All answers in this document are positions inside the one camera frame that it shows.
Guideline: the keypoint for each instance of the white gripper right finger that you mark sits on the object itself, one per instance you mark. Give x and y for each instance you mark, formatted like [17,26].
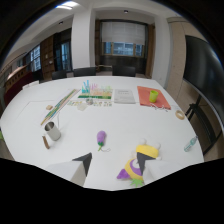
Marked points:
[151,165]

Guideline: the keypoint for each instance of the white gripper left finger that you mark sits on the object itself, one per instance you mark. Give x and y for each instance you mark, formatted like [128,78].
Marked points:
[78,168]

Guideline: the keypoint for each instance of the silver metal cup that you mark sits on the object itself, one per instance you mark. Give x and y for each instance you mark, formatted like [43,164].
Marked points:
[52,130]

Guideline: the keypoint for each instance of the green cup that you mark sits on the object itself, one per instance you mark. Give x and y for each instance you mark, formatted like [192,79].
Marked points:
[153,96]

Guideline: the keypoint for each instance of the yellow purple plush toy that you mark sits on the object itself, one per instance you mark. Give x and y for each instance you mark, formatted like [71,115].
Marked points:
[131,168]

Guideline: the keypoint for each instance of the purple eggplant toy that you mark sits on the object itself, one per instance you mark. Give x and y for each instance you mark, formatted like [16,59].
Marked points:
[101,138]

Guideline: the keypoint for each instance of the brown wooden stick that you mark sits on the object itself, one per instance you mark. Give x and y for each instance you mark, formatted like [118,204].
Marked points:
[45,142]

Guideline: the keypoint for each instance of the clear plastic bottle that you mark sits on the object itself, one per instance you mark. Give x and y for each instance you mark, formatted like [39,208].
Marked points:
[190,144]

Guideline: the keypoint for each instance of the tape roll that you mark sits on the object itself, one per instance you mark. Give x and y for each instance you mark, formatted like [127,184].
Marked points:
[180,114]

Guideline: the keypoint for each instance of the long colourful ruler board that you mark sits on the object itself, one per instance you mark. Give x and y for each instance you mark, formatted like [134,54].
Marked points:
[59,106]

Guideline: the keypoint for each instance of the black screen stand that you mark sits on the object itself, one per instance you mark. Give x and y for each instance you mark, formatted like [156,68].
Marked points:
[200,121]

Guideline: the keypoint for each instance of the colourful card sheet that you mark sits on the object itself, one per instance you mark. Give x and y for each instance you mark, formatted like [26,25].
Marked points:
[89,103]

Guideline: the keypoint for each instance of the orange mat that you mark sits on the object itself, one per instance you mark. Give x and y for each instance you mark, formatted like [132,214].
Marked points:
[146,98]

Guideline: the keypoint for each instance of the small wooden block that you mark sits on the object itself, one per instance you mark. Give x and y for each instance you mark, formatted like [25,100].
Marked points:
[49,107]

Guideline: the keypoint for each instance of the white paper booklet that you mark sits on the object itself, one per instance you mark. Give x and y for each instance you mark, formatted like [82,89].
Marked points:
[124,96]

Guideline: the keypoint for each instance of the colourful block toy set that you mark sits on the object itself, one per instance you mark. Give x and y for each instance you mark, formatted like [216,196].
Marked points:
[96,90]

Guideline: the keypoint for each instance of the black chair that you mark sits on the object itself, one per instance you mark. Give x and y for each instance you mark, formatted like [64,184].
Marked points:
[84,71]
[59,74]
[123,71]

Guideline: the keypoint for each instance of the large black display screen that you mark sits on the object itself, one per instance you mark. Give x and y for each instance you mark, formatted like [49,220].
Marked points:
[205,78]

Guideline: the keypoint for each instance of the window roller blind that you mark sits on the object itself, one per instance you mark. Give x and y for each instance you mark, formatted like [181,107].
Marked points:
[123,32]

